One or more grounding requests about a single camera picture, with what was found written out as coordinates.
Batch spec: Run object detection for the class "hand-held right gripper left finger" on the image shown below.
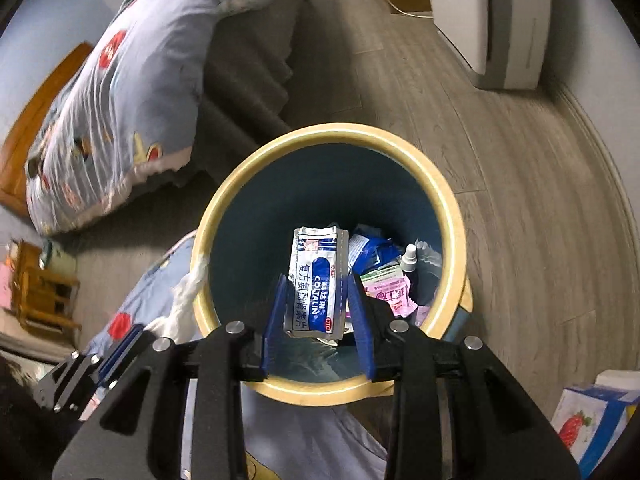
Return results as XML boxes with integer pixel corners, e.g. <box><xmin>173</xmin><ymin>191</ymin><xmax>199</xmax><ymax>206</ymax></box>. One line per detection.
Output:
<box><xmin>52</xmin><ymin>274</ymin><xmax>289</xmax><ymax>480</ymax></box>

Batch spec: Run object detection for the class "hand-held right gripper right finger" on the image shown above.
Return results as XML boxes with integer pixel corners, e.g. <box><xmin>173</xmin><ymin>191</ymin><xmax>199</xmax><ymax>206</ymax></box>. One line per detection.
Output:
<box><xmin>346</xmin><ymin>271</ymin><xmax>581</xmax><ymax>480</ymax></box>

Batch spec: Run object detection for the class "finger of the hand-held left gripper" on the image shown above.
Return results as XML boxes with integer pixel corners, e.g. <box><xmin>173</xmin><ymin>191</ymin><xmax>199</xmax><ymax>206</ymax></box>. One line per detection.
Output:
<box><xmin>32</xmin><ymin>324</ymin><xmax>151</xmax><ymax>413</ymax></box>

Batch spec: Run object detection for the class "black white medicine box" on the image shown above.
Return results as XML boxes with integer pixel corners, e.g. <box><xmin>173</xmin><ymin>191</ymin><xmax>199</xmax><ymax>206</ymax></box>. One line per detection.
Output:
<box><xmin>283</xmin><ymin>226</ymin><xmax>350</xmax><ymax>341</ymax></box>

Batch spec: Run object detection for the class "blue wet wipes pack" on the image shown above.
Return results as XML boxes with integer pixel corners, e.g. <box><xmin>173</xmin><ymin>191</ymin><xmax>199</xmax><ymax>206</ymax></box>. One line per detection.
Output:
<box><xmin>347</xmin><ymin>232</ymin><xmax>406</xmax><ymax>277</ymax></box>

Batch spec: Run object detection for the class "white tissue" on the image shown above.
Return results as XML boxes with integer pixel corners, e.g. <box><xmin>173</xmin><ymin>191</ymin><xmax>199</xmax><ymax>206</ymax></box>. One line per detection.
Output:
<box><xmin>150</xmin><ymin>255</ymin><xmax>221</xmax><ymax>343</ymax></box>

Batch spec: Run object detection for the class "yellow rimmed blue trash bin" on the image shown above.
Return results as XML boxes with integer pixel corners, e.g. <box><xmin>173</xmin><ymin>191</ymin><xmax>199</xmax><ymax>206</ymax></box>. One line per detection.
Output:
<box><xmin>191</xmin><ymin>122</ymin><xmax>473</xmax><ymax>407</ymax></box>

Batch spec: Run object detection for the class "pink printed packet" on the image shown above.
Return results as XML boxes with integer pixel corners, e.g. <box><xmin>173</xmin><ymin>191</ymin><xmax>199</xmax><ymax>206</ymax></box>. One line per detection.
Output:
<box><xmin>360</xmin><ymin>267</ymin><xmax>419</xmax><ymax>318</ymax></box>

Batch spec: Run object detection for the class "blue printed blanket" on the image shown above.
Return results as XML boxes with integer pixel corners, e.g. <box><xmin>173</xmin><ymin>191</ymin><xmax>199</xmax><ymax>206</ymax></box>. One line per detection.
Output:
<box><xmin>80</xmin><ymin>230</ymin><xmax>388</xmax><ymax>480</ymax></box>

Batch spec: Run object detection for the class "wooden nightstand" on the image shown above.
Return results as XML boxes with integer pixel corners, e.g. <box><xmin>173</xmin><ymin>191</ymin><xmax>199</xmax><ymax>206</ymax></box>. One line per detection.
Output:
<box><xmin>7</xmin><ymin>240</ymin><xmax>83</xmax><ymax>348</ymax></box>

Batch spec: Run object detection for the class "clear plastic bag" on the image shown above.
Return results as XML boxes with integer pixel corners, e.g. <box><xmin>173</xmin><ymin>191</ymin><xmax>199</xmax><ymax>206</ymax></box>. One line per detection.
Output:
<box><xmin>412</xmin><ymin>239</ymin><xmax>445</xmax><ymax>328</ymax></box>

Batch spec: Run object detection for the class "strawberry print box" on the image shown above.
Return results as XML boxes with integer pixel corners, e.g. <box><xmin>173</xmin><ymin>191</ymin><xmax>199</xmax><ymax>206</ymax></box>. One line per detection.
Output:
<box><xmin>550</xmin><ymin>370</ymin><xmax>640</xmax><ymax>466</ymax></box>

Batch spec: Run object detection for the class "wooden bed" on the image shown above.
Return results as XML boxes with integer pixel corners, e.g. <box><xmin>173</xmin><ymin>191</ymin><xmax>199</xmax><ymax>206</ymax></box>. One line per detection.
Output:
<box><xmin>0</xmin><ymin>0</ymin><xmax>306</xmax><ymax>218</ymax></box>

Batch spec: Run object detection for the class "blue printed duvet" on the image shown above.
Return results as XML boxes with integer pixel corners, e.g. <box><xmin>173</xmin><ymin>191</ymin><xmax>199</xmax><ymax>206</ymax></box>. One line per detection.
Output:
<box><xmin>25</xmin><ymin>0</ymin><xmax>301</xmax><ymax>236</ymax></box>

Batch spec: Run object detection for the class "white grey air purifier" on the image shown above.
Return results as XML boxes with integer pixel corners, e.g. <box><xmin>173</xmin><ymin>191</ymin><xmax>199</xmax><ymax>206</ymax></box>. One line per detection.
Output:
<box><xmin>420</xmin><ymin>0</ymin><xmax>553</xmax><ymax>91</ymax></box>

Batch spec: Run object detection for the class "white cable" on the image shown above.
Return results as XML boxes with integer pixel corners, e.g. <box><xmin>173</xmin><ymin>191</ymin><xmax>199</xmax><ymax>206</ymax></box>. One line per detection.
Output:
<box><xmin>382</xmin><ymin>0</ymin><xmax>436</xmax><ymax>17</ymax></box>

